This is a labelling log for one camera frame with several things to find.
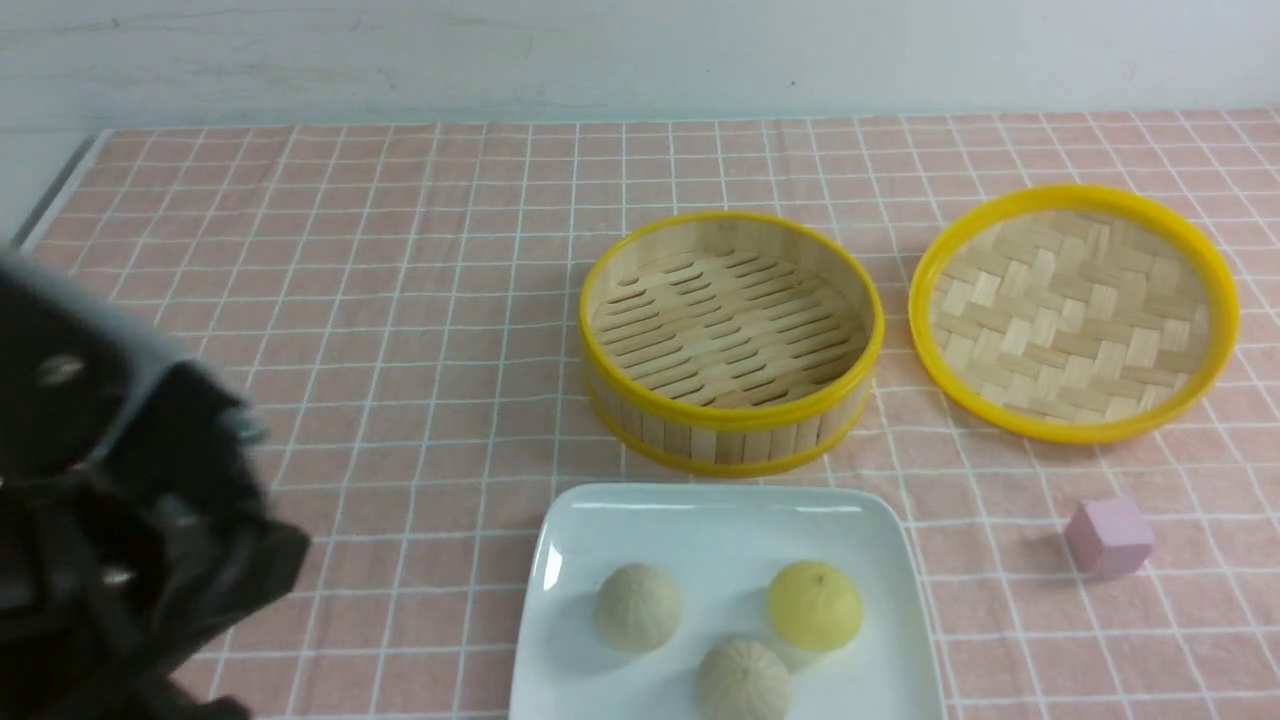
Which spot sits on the yellow rimmed bamboo steamer basket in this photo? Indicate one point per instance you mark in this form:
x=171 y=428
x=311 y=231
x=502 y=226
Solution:
x=729 y=344

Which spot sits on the white steamed bun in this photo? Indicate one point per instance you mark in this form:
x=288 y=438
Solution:
x=638 y=609
x=742 y=679

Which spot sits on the white steamed bun front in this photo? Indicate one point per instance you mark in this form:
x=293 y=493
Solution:
x=742 y=679

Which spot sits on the yellow rimmed woven steamer lid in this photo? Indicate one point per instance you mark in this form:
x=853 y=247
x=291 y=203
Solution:
x=1074 y=313

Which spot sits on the white square plate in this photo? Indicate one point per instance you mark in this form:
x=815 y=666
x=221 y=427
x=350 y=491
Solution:
x=722 y=545

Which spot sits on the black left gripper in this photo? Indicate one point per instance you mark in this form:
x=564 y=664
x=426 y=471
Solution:
x=131 y=539

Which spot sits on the pink checkered tablecloth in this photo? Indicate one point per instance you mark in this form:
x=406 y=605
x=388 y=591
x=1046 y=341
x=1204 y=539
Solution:
x=400 y=301

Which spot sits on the yellow steamed bun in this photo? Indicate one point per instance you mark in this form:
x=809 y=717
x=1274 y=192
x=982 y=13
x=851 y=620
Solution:
x=814 y=606

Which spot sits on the pink cube block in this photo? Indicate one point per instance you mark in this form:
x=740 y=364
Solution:
x=1109 y=537

